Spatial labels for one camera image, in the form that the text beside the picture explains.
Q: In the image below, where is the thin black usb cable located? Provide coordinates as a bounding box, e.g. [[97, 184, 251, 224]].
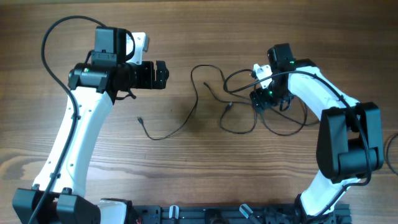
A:
[[137, 64, 259, 141]]

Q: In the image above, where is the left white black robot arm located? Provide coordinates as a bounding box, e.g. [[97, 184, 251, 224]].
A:
[[12, 26, 169, 223]]

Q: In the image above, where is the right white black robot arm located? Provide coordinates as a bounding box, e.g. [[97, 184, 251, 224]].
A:
[[250, 44, 384, 220]]

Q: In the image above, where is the black cable at right edge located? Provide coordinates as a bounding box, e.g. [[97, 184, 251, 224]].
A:
[[384, 133, 398, 175]]

